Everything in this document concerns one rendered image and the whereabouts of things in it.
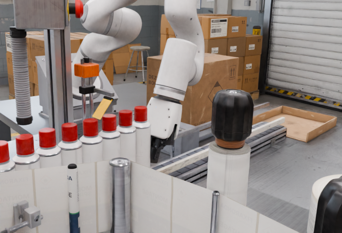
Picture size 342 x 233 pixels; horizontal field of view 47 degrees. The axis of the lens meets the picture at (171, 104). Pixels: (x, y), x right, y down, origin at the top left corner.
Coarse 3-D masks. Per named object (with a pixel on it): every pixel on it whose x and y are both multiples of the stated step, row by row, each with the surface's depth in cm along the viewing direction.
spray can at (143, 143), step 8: (136, 112) 98; (144, 112) 98; (136, 120) 99; (144, 120) 99; (136, 128) 98; (144, 128) 98; (136, 136) 99; (144, 136) 99; (136, 144) 99; (144, 144) 100; (136, 152) 100; (144, 152) 100; (136, 160) 101; (144, 160) 101
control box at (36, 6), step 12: (24, 0) 75; (36, 0) 76; (48, 0) 76; (60, 0) 76; (24, 12) 76; (36, 12) 76; (48, 12) 77; (60, 12) 77; (24, 24) 76; (36, 24) 77; (48, 24) 77; (60, 24) 78
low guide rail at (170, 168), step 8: (280, 120) 151; (256, 128) 140; (264, 128) 143; (200, 152) 117; (208, 152) 119; (184, 160) 111; (192, 160) 113; (160, 168) 105; (168, 168) 106; (176, 168) 108
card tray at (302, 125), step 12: (276, 108) 184; (288, 108) 187; (252, 120) 170; (264, 120) 177; (288, 120) 178; (300, 120) 179; (312, 120) 179; (324, 120) 176; (336, 120) 173; (288, 132) 162; (300, 132) 162; (312, 132) 154
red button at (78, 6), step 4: (76, 0) 80; (80, 0) 81; (72, 4) 80; (76, 4) 79; (80, 4) 79; (72, 8) 80; (76, 8) 79; (80, 8) 79; (72, 12) 80; (76, 12) 79; (80, 12) 80; (76, 16) 80; (80, 16) 80
